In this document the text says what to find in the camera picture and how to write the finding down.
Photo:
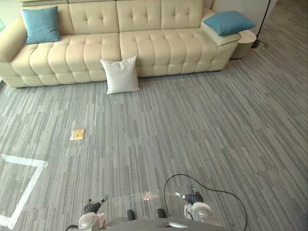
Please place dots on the dark robot foot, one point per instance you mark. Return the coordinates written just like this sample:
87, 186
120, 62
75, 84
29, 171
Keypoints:
130, 214
160, 213

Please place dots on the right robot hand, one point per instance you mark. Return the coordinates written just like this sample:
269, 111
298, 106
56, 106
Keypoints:
191, 196

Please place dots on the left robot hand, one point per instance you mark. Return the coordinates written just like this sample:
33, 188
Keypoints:
93, 205

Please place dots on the left dark robot foot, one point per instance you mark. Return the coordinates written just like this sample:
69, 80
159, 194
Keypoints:
130, 214

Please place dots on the round beige side table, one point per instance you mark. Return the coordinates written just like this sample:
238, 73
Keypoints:
245, 44

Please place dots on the right dark robot foot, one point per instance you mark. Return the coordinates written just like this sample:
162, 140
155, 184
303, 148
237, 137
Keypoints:
160, 213

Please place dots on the flat blue cushion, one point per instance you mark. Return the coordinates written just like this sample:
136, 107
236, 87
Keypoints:
228, 22

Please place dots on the grey robot torso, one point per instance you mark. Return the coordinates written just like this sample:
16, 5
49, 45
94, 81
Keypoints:
166, 225

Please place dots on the square blue cushion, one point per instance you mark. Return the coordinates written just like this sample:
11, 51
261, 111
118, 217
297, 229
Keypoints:
42, 25

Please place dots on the black floor lamp stand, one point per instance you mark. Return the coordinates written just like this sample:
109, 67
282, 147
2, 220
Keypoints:
261, 24

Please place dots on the white square cushion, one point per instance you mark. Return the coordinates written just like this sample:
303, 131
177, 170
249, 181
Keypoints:
121, 75

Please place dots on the cream tufted leather sofa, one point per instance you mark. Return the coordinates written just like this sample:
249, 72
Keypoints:
154, 45

